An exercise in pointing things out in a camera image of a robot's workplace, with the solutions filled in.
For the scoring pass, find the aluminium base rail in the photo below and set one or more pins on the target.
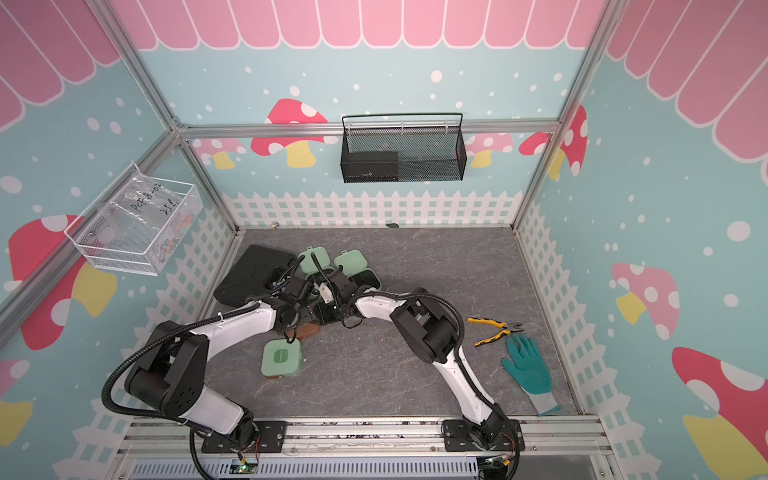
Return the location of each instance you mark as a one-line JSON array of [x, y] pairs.
[[382, 436]]

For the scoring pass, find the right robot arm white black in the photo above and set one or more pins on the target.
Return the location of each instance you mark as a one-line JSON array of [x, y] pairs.
[[432, 329]]

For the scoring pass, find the black wire mesh basket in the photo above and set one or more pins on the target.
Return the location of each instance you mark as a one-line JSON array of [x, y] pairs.
[[430, 146]]

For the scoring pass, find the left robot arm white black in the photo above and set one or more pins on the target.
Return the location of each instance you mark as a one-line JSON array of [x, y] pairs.
[[166, 377]]

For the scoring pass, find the green clipper case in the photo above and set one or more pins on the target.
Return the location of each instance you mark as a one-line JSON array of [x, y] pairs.
[[281, 358], [355, 266], [313, 260]]

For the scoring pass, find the green work glove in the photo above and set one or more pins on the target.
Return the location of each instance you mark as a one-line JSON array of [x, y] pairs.
[[527, 367]]

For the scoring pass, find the clear acrylic wall bin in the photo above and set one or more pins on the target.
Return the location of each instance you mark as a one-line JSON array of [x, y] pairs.
[[137, 228]]

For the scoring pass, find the black box in basket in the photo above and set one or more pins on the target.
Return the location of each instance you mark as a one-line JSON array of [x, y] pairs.
[[370, 166]]

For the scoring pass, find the black plastic tool case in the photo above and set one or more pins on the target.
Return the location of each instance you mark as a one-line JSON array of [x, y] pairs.
[[258, 271]]

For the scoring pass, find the brown clipper case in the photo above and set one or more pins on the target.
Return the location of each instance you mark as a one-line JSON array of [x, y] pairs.
[[302, 332]]

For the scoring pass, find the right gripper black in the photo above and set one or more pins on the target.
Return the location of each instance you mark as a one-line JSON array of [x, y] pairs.
[[318, 311]]

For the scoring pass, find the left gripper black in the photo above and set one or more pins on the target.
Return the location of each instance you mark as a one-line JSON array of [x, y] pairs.
[[307, 313]]

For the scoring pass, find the yellow handled pliers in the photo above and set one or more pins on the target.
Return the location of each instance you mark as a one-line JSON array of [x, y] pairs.
[[503, 329]]

